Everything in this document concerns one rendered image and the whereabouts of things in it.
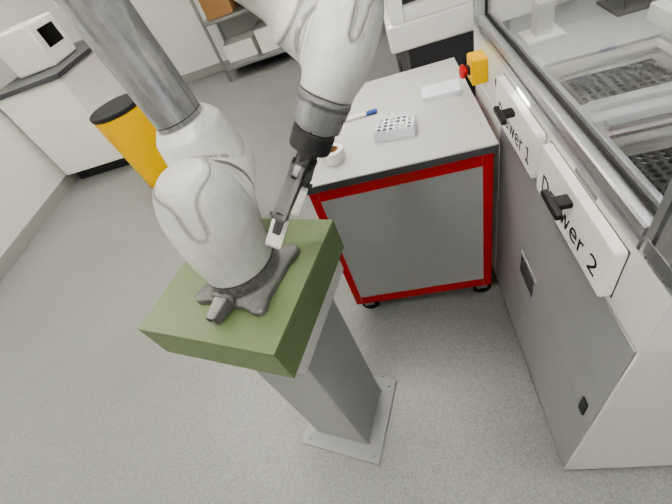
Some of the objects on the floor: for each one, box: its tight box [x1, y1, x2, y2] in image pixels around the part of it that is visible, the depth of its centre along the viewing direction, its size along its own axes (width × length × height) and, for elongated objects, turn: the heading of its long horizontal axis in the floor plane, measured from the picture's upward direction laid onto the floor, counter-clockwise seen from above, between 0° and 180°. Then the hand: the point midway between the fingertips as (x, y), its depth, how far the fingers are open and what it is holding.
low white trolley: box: [307, 57, 499, 309], centre depth 156 cm, size 58×62×76 cm
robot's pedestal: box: [257, 260, 397, 466], centre depth 114 cm, size 30×30×76 cm
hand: (284, 224), depth 74 cm, fingers open, 13 cm apart
